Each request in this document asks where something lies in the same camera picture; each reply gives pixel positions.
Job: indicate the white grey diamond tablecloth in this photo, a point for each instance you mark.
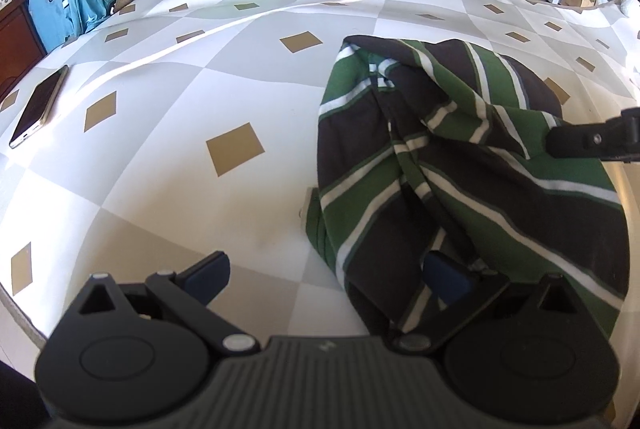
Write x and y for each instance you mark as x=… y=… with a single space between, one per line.
x=187 y=126

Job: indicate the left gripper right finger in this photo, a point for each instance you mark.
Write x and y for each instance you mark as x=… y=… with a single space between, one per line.
x=513 y=350

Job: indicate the dark red wooden cabinet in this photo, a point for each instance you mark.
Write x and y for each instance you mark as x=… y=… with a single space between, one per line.
x=20 y=45

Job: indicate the green black striped shirt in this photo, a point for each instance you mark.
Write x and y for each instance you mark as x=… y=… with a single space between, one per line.
x=443 y=145

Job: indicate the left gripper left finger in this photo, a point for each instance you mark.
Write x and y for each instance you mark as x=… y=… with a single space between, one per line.
x=136 y=352

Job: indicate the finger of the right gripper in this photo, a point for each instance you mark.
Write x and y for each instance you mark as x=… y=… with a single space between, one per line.
x=615 y=140

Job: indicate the gold smartphone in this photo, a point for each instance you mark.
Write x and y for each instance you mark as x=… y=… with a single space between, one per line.
x=39 y=106

